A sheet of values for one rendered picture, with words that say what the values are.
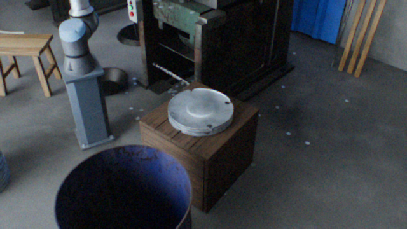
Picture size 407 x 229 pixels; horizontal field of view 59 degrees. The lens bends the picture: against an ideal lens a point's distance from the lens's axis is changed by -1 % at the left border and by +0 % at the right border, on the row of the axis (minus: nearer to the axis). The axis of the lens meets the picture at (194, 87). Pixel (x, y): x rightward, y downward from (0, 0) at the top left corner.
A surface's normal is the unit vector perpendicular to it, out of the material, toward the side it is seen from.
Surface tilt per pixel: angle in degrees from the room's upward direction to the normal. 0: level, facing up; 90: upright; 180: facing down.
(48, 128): 0
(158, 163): 88
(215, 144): 0
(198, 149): 0
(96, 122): 90
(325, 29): 90
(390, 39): 90
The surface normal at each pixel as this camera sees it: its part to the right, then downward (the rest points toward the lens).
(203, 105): 0.00, -0.82
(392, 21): -0.71, 0.40
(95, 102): 0.47, 0.51
